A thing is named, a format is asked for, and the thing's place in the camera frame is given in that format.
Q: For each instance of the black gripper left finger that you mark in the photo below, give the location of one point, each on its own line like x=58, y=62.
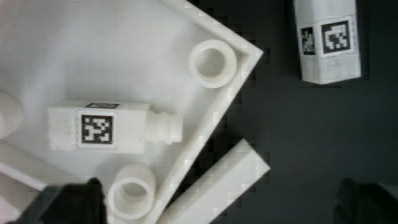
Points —
x=70, y=205

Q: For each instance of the white U-shaped obstacle fence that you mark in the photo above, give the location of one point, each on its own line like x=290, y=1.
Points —
x=219, y=187

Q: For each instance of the white square tabletop panel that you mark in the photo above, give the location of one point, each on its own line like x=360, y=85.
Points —
x=100, y=49

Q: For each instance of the white leg with marker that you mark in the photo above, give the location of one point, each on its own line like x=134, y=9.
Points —
x=111, y=126

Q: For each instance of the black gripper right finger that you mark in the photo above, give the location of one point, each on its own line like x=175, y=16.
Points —
x=367, y=204

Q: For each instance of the white leg near fence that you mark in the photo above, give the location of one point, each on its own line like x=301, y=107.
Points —
x=328, y=38

